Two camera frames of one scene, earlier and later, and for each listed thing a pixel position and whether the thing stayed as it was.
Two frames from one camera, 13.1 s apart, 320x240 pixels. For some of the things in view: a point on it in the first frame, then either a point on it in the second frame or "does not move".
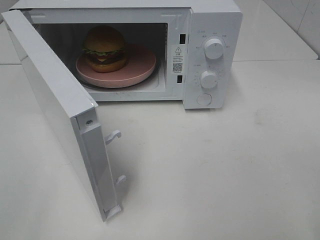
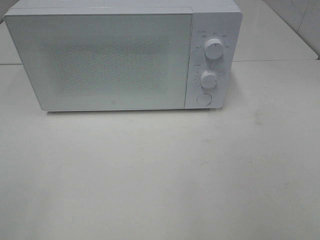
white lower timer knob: x=209 y=80 does not move
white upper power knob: x=214 y=48 does not move
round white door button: x=204 y=99 does not move
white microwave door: x=74 y=112 -> x=105 y=61
